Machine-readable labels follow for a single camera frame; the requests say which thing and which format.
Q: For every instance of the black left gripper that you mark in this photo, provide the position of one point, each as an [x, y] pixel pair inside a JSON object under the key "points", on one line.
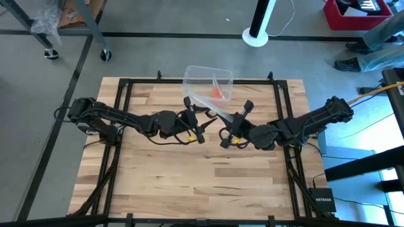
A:
{"points": [[189, 124]]}

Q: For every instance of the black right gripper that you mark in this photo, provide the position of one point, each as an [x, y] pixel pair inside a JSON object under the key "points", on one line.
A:
{"points": [[243, 130]]}

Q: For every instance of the orange elastic bandage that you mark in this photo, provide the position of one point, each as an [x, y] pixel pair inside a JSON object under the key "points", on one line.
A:
{"points": [[217, 93]]}

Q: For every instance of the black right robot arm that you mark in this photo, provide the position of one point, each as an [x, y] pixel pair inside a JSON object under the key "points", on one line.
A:
{"points": [[309, 121]]}

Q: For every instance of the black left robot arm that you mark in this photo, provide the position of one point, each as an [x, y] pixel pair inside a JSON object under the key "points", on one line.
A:
{"points": [[126, 118]]}

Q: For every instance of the clear plastic storage box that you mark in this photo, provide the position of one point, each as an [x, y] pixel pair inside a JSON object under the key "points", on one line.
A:
{"points": [[199, 82]]}

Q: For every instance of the white tower fan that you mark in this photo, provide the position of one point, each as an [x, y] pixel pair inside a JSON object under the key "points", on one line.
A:
{"points": [[257, 38]]}

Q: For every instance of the grey metal wheeled workbench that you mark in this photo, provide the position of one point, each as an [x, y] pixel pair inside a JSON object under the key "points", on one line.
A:
{"points": [[91, 25]]}

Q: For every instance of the red plastic crate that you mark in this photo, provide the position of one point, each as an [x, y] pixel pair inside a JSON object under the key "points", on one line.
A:
{"points": [[347, 23]]}

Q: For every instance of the person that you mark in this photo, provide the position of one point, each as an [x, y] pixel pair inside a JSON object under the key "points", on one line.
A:
{"points": [[382, 58]]}

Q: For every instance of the white paper sheet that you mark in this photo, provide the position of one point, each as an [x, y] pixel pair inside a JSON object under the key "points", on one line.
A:
{"points": [[353, 12]]}

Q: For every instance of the brown cardboard sheet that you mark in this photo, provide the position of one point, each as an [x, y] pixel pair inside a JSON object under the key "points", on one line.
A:
{"points": [[67, 20]]}

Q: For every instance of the black keyboard device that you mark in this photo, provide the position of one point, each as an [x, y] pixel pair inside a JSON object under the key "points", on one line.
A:
{"points": [[369, 4]]}

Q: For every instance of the crumpled clear plastic sheet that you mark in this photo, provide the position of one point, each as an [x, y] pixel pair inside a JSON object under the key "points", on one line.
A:
{"points": [[45, 19]]}

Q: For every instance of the black metal table frame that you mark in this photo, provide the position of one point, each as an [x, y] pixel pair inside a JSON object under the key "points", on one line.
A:
{"points": [[202, 81]]}

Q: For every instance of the black Netgear network switch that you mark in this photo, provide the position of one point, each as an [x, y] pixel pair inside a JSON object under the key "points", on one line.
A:
{"points": [[322, 200]]}

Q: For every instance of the black desk frame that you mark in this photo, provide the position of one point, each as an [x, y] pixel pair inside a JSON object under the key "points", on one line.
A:
{"points": [[363, 164]]}

